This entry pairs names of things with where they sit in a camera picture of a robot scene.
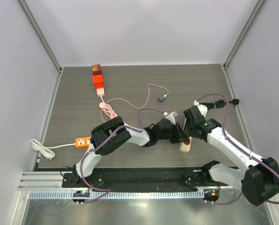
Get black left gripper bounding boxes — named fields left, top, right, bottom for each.
left=157, top=122, right=189, bottom=143

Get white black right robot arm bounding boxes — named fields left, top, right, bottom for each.
left=184, top=105, right=279, bottom=206

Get white power strip cord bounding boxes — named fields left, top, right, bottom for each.
left=31, top=138, right=76, bottom=161

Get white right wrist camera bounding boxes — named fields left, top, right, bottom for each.
left=193, top=100, right=208, bottom=117

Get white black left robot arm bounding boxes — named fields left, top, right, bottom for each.
left=72, top=117, right=190, bottom=188

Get red orange block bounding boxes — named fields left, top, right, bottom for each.
left=92, top=74, right=104, bottom=90

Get beige power strip red sockets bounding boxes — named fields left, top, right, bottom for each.
left=178, top=116, right=193, bottom=153

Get orange power strip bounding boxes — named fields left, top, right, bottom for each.
left=75, top=136, right=91, bottom=148

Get pink charging cable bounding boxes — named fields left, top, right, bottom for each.
left=98, top=83, right=170, bottom=121

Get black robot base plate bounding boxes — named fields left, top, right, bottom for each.
left=62, top=167, right=223, bottom=202

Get brown wooden block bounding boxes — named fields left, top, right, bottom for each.
left=91, top=64, right=102, bottom=75

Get white slotted cable duct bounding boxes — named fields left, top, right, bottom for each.
left=29, top=189, right=205, bottom=200

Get black power strip cord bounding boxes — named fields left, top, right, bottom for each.
left=202, top=98, right=240, bottom=110

